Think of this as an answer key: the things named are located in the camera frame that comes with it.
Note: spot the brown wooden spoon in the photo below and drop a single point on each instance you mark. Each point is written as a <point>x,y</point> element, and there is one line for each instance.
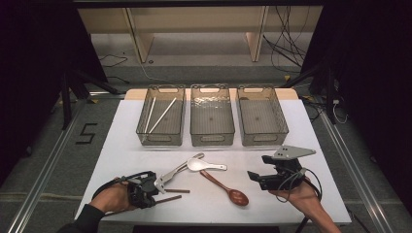
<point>238,196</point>

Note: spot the white table cover board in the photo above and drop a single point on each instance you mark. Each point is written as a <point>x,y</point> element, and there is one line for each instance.
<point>210,212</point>

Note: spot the white power adapter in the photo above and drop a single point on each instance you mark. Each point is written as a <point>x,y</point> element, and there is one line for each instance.
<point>336,102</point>

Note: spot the black metal stand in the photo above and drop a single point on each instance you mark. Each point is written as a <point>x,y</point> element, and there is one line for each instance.
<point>330,103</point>
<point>66,106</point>

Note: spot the metal knife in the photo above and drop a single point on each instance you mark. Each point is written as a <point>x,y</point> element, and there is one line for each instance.
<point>176,174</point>

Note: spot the black overhead bar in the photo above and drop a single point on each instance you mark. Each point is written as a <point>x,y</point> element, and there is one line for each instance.
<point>194,3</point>

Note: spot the black curtain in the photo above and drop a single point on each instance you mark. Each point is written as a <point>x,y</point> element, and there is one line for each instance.
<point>372,81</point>
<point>32,81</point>

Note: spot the wooden shelf unit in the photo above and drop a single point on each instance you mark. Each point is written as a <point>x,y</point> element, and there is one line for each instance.
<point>200,19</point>

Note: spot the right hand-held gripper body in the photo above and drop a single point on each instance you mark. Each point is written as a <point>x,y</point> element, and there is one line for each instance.
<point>288,178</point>

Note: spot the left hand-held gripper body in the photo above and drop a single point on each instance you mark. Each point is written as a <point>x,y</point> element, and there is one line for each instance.
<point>142,191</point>

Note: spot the white chopstick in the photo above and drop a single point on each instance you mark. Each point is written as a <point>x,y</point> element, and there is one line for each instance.
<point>150,115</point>
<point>163,115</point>

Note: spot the smoky clear plastic bin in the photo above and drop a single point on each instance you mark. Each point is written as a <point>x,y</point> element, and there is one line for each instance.
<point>210,119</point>
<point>262,119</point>
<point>171,123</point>

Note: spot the short aluminium floor rail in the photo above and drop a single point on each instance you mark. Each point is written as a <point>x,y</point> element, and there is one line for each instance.
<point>107,95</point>

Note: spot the person's right hand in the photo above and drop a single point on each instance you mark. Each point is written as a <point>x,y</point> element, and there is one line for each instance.
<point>301,197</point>

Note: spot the person's left hand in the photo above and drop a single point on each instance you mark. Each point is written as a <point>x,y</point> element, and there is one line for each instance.
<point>113,197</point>

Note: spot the yellow tape piece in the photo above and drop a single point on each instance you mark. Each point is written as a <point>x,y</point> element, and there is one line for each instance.
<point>287,78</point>
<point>94,101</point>

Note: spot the white ceramic spoon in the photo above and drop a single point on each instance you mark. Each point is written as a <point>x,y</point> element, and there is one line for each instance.
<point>195,165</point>

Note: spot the metal fork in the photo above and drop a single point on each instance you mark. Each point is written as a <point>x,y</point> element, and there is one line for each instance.
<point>197,156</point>

